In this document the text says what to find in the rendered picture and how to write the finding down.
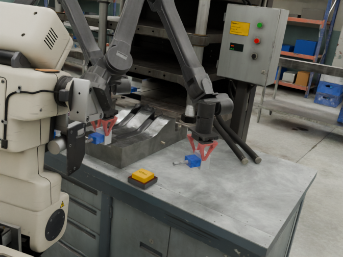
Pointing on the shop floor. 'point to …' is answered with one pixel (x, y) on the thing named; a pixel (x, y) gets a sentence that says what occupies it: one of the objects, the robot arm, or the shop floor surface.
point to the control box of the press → (249, 52)
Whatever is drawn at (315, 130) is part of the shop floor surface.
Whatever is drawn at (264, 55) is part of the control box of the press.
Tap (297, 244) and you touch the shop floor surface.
